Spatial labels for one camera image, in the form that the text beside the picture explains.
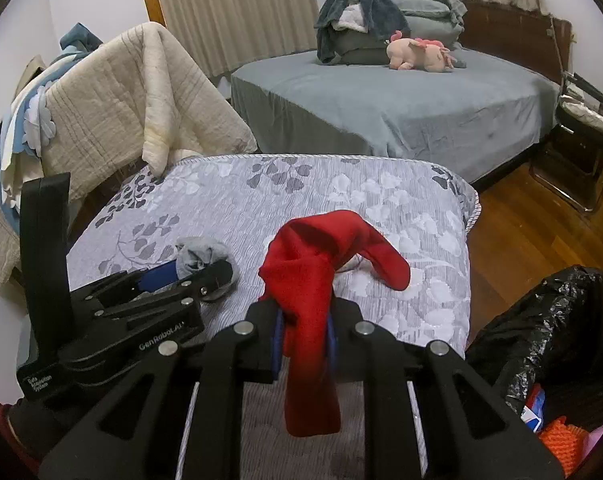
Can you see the dark wooden headboard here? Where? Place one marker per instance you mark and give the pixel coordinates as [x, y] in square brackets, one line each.
[530, 39]

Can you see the black metal chair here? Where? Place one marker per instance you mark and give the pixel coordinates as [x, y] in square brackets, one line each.
[570, 158]

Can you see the left beige curtain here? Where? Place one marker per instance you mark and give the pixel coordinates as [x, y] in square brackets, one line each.
[223, 35]

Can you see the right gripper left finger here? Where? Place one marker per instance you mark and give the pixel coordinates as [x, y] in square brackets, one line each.
[177, 416]

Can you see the grey-sheeted bed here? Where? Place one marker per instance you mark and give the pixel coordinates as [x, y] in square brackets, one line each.
[472, 120]

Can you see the blue white scalloped blanket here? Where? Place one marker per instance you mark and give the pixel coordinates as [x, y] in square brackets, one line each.
[27, 127]

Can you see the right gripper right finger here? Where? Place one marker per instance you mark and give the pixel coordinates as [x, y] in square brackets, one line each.
[427, 413]

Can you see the folded grey duvet pile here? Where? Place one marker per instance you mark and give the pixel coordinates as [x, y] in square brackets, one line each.
[441, 20]

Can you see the grey sock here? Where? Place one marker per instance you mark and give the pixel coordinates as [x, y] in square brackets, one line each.
[196, 253]

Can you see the grey floral mattress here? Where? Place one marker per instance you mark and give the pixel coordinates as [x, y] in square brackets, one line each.
[160, 406]

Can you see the white blue cardboard box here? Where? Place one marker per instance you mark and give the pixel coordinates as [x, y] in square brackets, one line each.
[532, 413]

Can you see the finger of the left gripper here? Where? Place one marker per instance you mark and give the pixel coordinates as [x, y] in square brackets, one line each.
[124, 286]
[187, 292]

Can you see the red cloth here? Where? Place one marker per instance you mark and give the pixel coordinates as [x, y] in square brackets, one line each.
[298, 274]

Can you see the orange foam net wrap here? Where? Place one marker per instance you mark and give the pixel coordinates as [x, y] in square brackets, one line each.
[568, 443]

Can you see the pink plush pig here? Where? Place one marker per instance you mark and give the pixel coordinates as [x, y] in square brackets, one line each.
[418, 54]

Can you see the black trash bag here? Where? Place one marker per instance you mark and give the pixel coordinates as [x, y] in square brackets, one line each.
[553, 336]

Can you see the beige quilted blanket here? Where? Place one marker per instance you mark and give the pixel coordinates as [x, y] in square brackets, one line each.
[139, 96]

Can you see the pink wrapper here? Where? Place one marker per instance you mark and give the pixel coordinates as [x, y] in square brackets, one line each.
[591, 441]

